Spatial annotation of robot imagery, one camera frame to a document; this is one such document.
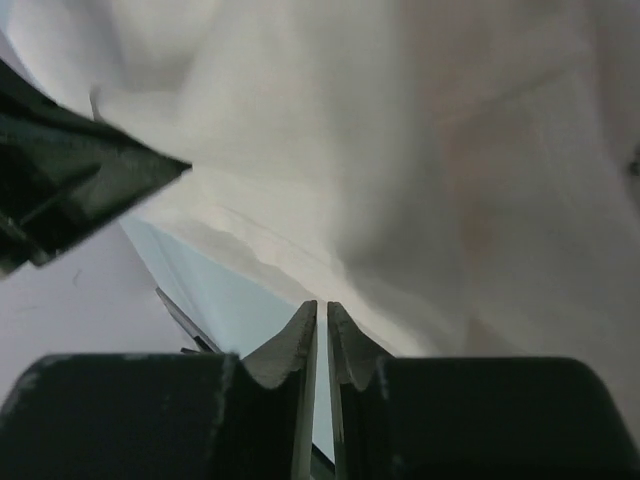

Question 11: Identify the white t shirt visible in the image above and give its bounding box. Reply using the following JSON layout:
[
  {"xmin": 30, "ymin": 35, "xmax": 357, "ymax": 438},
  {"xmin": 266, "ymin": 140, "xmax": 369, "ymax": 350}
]
[{"xmin": 0, "ymin": 0, "xmax": 640, "ymax": 359}]

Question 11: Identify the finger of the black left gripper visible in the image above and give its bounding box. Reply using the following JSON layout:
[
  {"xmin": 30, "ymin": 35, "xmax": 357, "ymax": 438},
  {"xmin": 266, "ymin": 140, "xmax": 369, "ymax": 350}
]
[{"xmin": 1, "ymin": 63, "xmax": 191, "ymax": 277}]

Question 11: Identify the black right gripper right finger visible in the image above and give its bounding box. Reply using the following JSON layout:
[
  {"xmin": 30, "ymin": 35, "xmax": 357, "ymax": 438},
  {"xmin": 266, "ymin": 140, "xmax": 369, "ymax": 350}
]
[{"xmin": 327, "ymin": 302, "xmax": 639, "ymax": 479}]

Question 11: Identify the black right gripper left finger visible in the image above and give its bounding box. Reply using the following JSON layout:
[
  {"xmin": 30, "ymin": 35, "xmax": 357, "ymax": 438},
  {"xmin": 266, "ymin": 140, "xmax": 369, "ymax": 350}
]
[{"xmin": 1, "ymin": 301, "xmax": 317, "ymax": 479}]

